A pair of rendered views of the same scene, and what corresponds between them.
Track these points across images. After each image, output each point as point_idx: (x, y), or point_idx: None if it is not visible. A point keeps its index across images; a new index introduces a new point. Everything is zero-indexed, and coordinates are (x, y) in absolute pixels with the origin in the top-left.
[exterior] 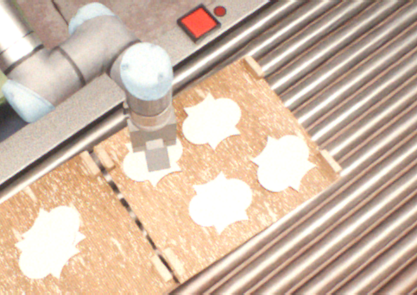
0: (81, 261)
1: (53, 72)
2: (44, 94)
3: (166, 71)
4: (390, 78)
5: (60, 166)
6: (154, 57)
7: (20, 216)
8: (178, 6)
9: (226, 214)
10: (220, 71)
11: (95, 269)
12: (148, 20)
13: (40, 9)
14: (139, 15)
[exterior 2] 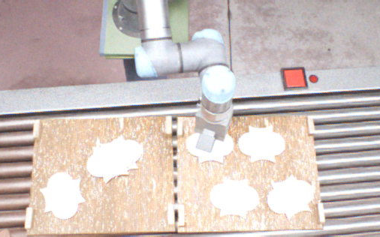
0: (125, 181)
1: (167, 55)
2: (155, 64)
3: (227, 89)
4: None
5: (150, 116)
6: (225, 78)
7: (107, 132)
8: (316, 62)
9: (233, 206)
10: (288, 116)
11: (131, 191)
12: (289, 61)
13: (216, 10)
14: (285, 53)
